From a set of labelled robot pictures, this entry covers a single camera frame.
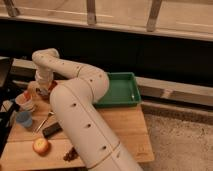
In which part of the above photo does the green plastic tray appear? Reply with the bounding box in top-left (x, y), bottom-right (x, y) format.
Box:
top-left (94, 72), bottom-right (141, 108)

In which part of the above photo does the red bowl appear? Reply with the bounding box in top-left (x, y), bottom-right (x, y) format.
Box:
top-left (36, 80), bottom-right (57, 99)

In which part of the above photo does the bunch of dark grapes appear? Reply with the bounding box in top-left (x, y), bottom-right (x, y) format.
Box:
top-left (63, 147), bottom-right (78, 162)

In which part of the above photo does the red yellow apple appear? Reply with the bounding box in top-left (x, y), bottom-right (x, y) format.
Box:
top-left (33, 138), bottom-right (50, 155)

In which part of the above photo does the blue plastic cup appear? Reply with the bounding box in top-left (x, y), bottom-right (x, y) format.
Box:
top-left (16, 111), bottom-right (33, 128)

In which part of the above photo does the metal spoon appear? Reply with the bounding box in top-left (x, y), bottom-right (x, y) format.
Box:
top-left (35, 111), bottom-right (54, 133)

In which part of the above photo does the black equipment at left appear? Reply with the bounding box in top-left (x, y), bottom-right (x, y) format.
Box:
top-left (0, 57), bottom-right (19, 157)

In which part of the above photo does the white cup with red item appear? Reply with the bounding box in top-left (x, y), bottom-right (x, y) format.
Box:
top-left (15, 91), bottom-right (35, 112)

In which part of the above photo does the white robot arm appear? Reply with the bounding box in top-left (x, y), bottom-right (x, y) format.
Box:
top-left (32, 48), bottom-right (143, 171)

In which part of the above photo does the wooden cutting board table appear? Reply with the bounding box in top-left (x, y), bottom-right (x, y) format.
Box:
top-left (0, 81), bottom-right (154, 171)

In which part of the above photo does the black rectangular block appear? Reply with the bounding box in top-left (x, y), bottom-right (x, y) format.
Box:
top-left (42, 122), bottom-right (62, 138)

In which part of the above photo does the light blue towel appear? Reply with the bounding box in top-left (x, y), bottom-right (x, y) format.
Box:
top-left (36, 88), bottom-right (49, 98)

